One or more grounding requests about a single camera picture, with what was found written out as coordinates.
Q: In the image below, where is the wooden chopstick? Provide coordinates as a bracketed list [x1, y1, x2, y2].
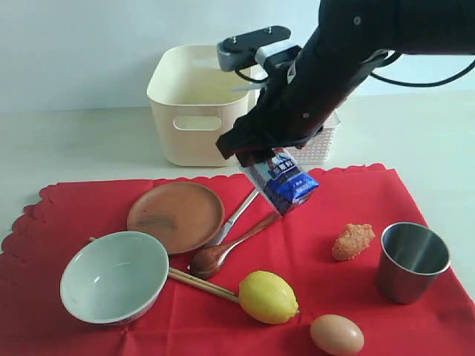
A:
[168, 273, 239, 303]
[82, 231, 237, 297]

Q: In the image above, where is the white perforated plastic basket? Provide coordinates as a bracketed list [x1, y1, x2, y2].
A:
[255, 71, 341, 166]

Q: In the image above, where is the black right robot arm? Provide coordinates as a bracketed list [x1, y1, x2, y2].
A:
[216, 1, 474, 160]

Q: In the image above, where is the cream plastic bin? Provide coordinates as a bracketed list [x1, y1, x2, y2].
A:
[146, 45, 255, 167]

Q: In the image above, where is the yellow lemon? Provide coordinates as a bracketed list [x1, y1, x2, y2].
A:
[238, 271, 299, 325]

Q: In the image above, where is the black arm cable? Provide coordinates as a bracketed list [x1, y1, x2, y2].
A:
[369, 51, 475, 88]

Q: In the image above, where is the blue white milk carton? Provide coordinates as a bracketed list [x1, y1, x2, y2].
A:
[241, 148, 319, 216]

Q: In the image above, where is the dark wooden spoon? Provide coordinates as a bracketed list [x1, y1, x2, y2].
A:
[189, 212, 281, 280]

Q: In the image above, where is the steel table knife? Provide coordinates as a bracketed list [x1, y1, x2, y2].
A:
[203, 189, 258, 248]

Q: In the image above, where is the brown round plate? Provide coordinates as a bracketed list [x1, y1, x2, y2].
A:
[127, 182, 225, 254]

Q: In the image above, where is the lower wooden chopstick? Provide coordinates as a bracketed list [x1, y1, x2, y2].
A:
[168, 273, 239, 303]

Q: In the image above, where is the white ceramic bowl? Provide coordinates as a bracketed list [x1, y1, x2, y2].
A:
[60, 231, 169, 325]

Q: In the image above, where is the stainless steel cup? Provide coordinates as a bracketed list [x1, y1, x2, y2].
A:
[376, 222, 451, 305]

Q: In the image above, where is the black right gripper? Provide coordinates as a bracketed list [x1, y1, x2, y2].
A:
[216, 26, 387, 167]

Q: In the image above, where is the red scalloped table cloth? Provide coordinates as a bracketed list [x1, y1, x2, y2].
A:
[1, 164, 474, 355]

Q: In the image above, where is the fried chicken nugget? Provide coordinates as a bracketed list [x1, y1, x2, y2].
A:
[331, 223, 375, 261]

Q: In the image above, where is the brown egg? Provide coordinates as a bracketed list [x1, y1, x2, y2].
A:
[309, 314, 364, 355]

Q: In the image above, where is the upper wooden chopstick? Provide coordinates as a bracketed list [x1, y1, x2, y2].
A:
[82, 231, 237, 297]

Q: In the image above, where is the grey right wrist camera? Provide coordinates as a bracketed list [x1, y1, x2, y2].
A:
[217, 25, 301, 72]

